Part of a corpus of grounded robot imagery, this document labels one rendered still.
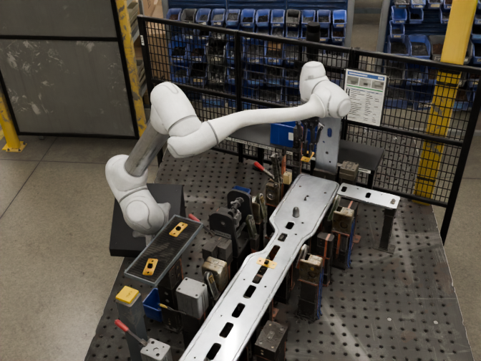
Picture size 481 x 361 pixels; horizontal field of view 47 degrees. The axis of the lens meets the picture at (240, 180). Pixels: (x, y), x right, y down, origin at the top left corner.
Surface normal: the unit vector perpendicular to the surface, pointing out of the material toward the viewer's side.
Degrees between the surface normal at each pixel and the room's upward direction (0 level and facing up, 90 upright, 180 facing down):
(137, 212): 46
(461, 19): 90
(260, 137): 0
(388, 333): 0
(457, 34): 90
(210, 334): 0
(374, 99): 90
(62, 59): 89
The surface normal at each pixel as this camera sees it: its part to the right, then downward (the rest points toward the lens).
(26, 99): -0.13, 0.60
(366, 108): -0.43, 0.54
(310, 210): -0.03, -0.80
